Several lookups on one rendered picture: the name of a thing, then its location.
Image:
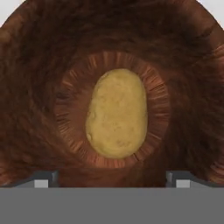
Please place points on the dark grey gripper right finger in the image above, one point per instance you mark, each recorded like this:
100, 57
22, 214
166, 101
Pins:
178, 178

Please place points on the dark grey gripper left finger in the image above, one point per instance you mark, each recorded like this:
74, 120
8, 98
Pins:
43, 178

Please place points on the yellow potato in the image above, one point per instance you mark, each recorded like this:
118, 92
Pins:
117, 114

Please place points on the brown wooden plate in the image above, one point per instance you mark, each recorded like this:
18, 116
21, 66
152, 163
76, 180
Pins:
35, 96

